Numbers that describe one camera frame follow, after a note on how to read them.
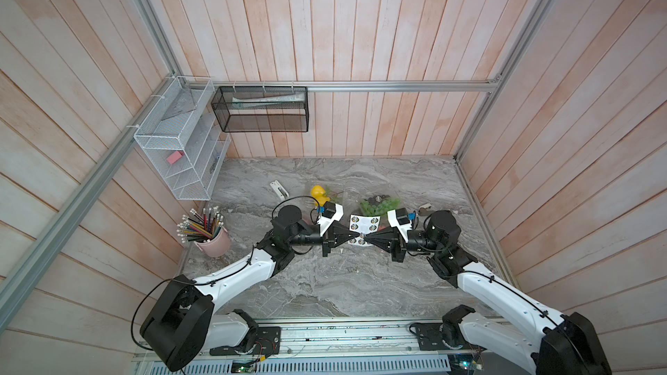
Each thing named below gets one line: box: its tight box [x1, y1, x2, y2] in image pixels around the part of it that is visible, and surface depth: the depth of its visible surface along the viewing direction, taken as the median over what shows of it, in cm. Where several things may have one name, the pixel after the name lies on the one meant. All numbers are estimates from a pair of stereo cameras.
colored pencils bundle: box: [176, 205, 225, 243], surface depth 85 cm
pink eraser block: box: [166, 150, 185, 165], surface depth 84 cm
